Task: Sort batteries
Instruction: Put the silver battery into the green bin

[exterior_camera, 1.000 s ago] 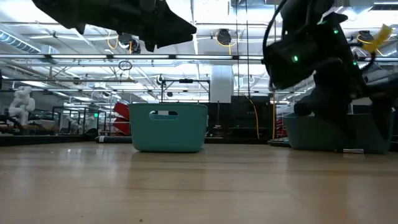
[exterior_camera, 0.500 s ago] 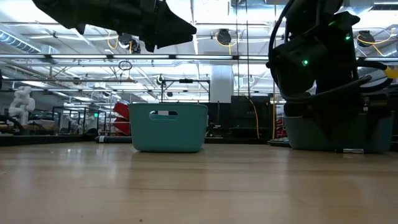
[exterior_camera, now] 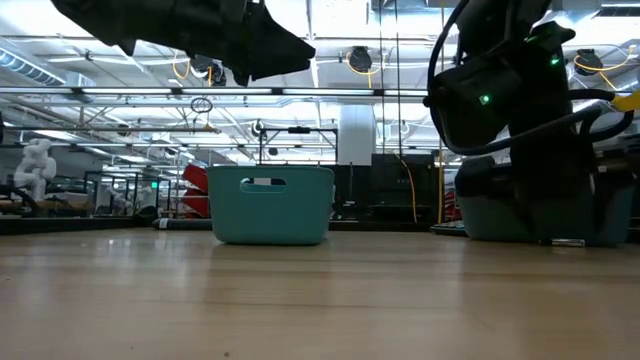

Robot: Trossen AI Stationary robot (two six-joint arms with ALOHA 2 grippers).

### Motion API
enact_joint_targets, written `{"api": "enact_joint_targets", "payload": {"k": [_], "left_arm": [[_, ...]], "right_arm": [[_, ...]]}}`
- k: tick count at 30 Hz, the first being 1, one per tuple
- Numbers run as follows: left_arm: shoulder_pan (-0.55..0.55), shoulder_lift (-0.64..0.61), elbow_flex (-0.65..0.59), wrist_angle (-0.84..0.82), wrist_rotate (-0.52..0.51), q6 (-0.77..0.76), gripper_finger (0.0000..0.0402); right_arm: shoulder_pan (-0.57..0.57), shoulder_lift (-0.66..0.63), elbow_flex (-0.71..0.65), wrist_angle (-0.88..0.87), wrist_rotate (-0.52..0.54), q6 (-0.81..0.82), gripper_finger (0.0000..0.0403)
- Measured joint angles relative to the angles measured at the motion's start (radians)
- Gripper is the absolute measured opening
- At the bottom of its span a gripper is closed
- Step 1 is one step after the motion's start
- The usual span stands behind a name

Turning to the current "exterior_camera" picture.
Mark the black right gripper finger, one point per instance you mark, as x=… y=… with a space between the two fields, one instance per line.
x=572 y=200
x=530 y=195

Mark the silver black AA battery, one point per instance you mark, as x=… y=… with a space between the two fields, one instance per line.
x=568 y=242

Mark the blue-grey plastic bin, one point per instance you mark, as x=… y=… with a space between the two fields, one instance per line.
x=492 y=220

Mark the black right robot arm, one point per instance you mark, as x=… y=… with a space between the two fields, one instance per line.
x=500 y=20

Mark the small white robot arm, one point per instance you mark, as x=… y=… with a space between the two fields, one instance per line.
x=119 y=200
x=142 y=197

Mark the large white robot arm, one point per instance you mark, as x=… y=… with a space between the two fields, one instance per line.
x=35 y=165

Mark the long LED light bar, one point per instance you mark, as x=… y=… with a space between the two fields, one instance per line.
x=225 y=91

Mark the black calculator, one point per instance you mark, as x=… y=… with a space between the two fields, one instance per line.
x=447 y=230

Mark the red cart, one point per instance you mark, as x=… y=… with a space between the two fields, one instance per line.
x=196 y=177

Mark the white building column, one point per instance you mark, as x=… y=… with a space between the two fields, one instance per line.
x=356 y=135

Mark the black equipment rack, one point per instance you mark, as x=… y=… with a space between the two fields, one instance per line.
x=395 y=185

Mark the teal plastic bin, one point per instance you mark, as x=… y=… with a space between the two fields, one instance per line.
x=270 y=215

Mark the black cylinder with white end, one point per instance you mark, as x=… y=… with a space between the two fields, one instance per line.
x=180 y=224

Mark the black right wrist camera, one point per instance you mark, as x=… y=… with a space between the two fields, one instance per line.
x=475 y=105

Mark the black distant rig frame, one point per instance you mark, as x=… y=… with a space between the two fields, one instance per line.
x=90 y=192
x=299 y=130

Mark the silver ventilation duct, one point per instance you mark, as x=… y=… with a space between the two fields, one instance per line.
x=25 y=67

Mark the black aluminium table frame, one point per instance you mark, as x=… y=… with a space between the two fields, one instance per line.
x=75 y=224

